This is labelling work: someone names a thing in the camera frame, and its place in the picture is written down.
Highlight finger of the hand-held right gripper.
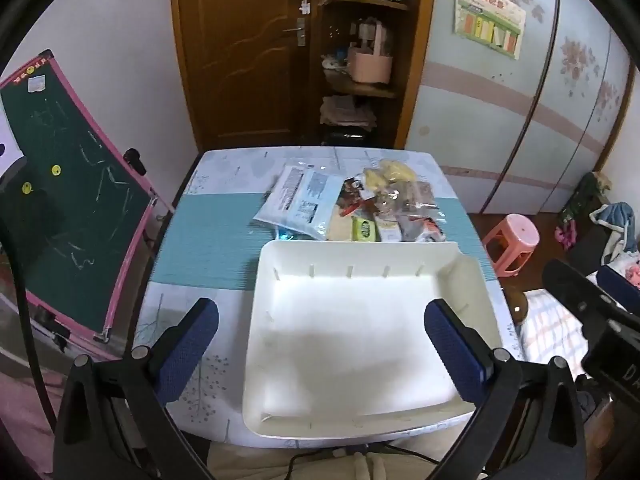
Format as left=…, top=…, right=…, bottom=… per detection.
left=542, top=258, right=610, bottom=333
left=597, top=264, right=640, bottom=307

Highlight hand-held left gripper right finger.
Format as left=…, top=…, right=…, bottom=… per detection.
left=424, top=298, right=587, bottom=480

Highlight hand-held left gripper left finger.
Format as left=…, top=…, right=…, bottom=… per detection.
left=52, top=297, right=221, bottom=480

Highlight white plastic tray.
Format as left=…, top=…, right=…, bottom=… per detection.
left=241, top=240, right=503, bottom=451

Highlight large white blue snack bag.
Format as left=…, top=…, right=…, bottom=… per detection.
left=252, top=165, right=346, bottom=241

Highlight clear bag of yellow puffs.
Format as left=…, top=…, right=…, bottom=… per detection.
left=361, top=167, right=388, bottom=192
left=377, top=159, right=418, bottom=186

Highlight clear bag of brown snacks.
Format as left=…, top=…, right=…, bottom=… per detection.
left=375, top=180, right=441, bottom=221

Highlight checked bed sheet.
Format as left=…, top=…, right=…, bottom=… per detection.
left=520, top=287, right=591, bottom=376

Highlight pink toy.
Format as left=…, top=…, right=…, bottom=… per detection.
left=555, top=222, right=578, bottom=251

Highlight wooden bedpost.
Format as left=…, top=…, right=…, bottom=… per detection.
left=505, top=290, right=529, bottom=323

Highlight blue cloth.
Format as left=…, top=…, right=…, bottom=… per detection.
left=590, top=202, right=638, bottom=261

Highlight pink plastic stool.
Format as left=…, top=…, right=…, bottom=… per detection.
left=482, top=213, right=541, bottom=277

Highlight green black bag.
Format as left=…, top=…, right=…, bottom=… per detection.
left=560, top=172, right=611, bottom=223

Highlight patterned teal tablecloth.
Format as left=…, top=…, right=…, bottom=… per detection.
left=132, top=147, right=526, bottom=448

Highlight grey red snack packet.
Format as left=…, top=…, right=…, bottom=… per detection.
left=402, top=215, right=448, bottom=243

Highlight person's beige trousers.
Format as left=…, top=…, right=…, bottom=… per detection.
left=207, top=442, right=436, bottom=480

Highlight green snack packet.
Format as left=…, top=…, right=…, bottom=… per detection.
left=351, top=216, right=378, bottom=242

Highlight cream snack packet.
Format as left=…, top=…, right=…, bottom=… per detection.
left=327, top=210, right=356, bottom=242

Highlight pink framed green chalkboard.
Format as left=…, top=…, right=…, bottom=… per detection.
left=0, top=50, right=176, bottom=343

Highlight red dark snack packet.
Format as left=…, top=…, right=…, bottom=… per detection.
left=336, top=177, right=366, bottom=216

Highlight floral sliding door wardrobe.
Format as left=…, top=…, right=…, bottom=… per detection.
left=405, top=0, right=640, bottom=213

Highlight stack of folded cloths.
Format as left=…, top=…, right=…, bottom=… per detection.
left=320, top=95, right=378, bottom=128

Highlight wooden shelf unit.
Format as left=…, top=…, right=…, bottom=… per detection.
left=312, top=0, right=438, bottom=150

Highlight brown wooden door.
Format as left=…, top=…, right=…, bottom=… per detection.
left=170, top=0, right=321, bottom=151

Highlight black cable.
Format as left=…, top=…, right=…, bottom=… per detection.
left=286, top=440, right=436, bottom=480
left=0, top=220, right=58, bottom=431

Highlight wall poster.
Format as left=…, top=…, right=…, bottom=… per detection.
left=452, top=0, right=527, bottom=60

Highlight pink handled basket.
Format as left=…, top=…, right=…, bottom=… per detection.
left=347, top=17, right=393, bottom=83

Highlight metal door handle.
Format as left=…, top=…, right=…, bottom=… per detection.
left=282, top=17, right=307, bottom=47

